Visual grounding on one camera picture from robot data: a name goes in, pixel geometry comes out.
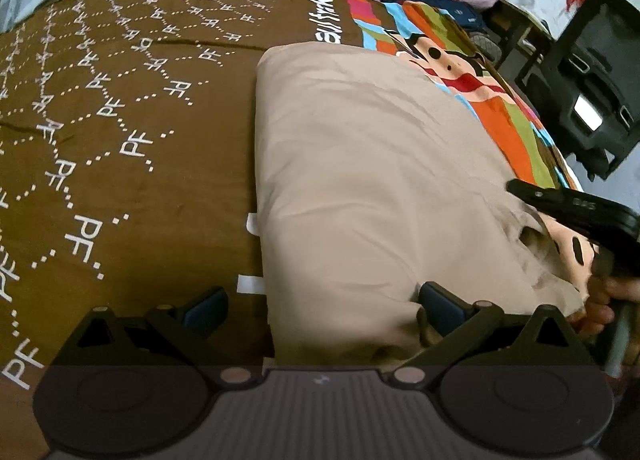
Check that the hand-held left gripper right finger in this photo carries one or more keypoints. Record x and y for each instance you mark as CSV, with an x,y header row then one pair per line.
x,y
440,306

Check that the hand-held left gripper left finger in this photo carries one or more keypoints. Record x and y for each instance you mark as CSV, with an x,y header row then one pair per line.
x,y
206,312

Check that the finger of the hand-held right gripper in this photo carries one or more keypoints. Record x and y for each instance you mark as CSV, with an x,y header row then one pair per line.
x,y
530,192

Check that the beige garment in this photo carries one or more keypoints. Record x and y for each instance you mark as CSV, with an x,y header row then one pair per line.
x,y
370,179

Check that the person's right hand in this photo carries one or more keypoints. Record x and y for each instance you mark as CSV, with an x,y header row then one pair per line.
x,y
597,307

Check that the dark blue bag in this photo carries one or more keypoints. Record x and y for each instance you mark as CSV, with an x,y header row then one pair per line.
x,y
445,14

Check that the brown printed blanket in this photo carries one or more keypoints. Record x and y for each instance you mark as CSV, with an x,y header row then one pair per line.
x,y
125,114

